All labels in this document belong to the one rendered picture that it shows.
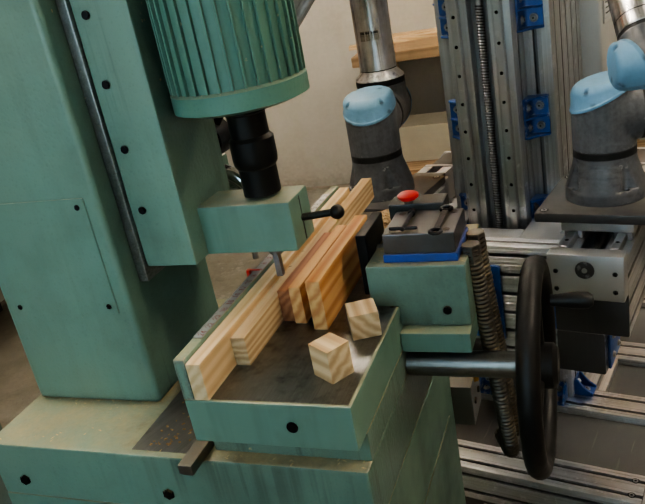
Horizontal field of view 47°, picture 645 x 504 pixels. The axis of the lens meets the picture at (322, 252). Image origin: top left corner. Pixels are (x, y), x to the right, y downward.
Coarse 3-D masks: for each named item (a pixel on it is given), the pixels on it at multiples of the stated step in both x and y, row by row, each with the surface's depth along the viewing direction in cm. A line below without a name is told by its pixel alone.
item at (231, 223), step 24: (216, 192) 105; (240, 192) 103; (288, 192) 99; (216, 216) 99; (240, 216) 98; (264, 216) 97; (288, 216) 96; (216, 240) 101; (240, 240) 100; (264, 240) 99; (288, 240) 97
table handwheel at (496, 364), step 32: (544, 288) 103; (544, 320) 107; (416, 352) 102; (448, 352) 101; (480, 352) 99; (512, 352) 98; (544, 352) 95; (544, 384) 95; (544, 416) 105; (544, 448) 87
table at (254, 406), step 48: (288, 336) 98; (384, 336) 93; (432, 336) 98; (240, 384) 89; (288, 384) 87; (336, 384) 85; (384, 384) 92; (240, 432) 87; (288, 432) 85; (336, 432) 82
